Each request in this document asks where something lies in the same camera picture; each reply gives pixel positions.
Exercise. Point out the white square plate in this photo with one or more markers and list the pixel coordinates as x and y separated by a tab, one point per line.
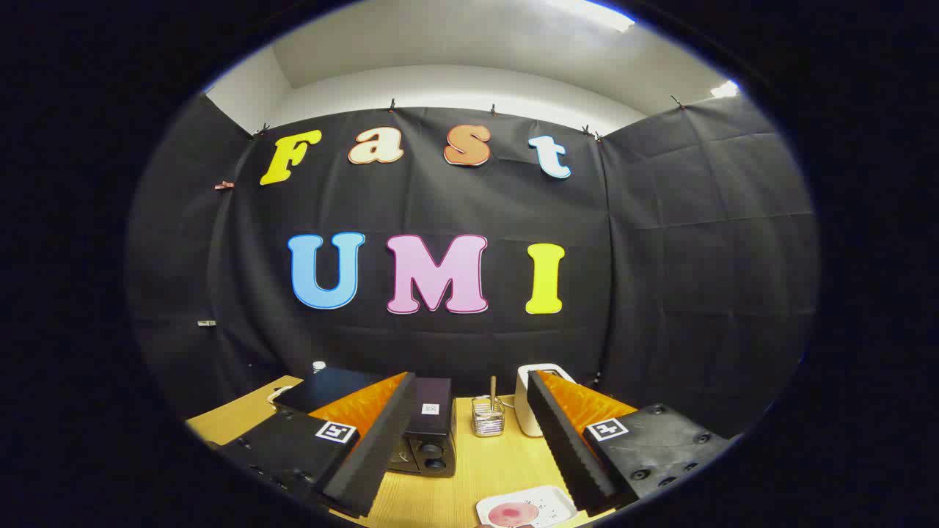
550	502

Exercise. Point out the black toaster oven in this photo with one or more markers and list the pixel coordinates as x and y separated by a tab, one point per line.
433	433

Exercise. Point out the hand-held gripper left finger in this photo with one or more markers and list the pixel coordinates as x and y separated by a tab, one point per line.
374	447

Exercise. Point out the pink round ham slice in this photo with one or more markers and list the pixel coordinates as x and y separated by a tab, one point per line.
513	515

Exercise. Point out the white slot toaster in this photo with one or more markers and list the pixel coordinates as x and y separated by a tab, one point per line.
524	411

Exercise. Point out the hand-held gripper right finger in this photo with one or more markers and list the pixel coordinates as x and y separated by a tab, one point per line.
565	447

